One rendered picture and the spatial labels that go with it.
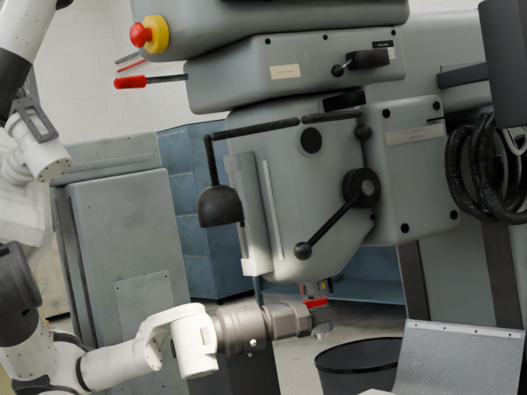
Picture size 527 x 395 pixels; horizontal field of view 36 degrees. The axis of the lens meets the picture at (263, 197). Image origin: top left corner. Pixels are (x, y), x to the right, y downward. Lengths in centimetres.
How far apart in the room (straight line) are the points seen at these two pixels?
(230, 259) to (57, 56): 393
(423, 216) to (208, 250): 728
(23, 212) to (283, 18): 52
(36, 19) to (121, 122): 976
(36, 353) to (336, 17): 74
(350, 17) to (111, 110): 996
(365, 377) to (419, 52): 201
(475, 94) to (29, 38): 85
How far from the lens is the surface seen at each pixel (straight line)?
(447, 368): 174
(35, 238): 135
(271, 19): 129
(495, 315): 167
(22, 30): 156
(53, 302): 990
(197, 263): 894
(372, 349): 376
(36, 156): 132
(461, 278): 170
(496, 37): 135
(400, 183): 144
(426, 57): 154
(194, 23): 125
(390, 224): 142
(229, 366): 173
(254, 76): 128
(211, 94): 139
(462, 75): 151
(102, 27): 1147
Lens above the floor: 154
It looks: 3 degrees down
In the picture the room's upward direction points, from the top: 10 degrees counter-clockwise
